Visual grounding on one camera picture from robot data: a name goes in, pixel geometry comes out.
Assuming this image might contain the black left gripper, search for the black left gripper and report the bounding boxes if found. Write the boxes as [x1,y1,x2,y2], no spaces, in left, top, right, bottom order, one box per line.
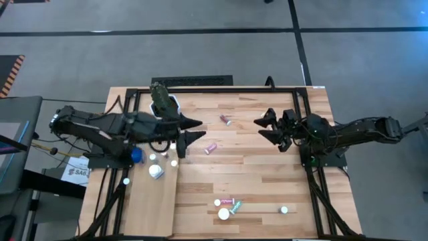
[146,112,207,159]

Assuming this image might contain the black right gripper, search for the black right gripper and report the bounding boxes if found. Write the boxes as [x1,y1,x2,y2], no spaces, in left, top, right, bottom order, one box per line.
[253,107,330,152]

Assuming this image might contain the large white pill bottle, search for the large white pill bottle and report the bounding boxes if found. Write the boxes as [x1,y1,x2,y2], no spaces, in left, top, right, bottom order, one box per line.
[148,163,165,180]

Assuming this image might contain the green cactus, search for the green cactus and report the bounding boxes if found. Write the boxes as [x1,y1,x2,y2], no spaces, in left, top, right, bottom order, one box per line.
[148,82,180,118]

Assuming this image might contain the black floor grate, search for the black floor grate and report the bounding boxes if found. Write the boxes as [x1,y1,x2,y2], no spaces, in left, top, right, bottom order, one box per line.
[150,74,234,87]

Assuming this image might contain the light wooden tray board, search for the light wooden tray board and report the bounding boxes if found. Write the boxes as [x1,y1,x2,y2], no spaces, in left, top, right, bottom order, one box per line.
[124,142,181,239]

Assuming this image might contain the teal pill vial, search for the teal pill vial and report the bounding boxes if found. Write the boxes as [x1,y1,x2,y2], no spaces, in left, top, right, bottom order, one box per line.
[228,199,243,216]

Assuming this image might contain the white paper sign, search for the white paper sign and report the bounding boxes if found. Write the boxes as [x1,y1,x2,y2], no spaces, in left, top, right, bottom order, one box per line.
[61,155,90,187]

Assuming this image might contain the black floor beam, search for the black floor beam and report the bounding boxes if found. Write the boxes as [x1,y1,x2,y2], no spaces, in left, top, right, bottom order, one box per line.
[19,169,87,199]

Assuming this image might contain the black equipment stand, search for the black equipment stand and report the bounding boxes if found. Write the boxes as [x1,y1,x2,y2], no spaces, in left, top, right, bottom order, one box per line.
[394,114,428,137]

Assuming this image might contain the grey side cart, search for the grey side cart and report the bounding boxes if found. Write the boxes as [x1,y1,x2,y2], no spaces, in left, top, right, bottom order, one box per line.
[0,96,43,241]

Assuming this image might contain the orange black striped floor mat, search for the orange black striped floor mat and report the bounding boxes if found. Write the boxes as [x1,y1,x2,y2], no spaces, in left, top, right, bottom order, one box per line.
[0,54,26,99]

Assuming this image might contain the black metal table frame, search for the black metal table frame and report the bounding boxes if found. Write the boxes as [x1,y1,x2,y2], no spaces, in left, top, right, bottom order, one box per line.
[75,86,365,241]

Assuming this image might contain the black and yellow cables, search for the black and yellow cables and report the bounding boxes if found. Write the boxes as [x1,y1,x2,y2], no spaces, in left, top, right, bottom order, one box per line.
[31,131,88,160]

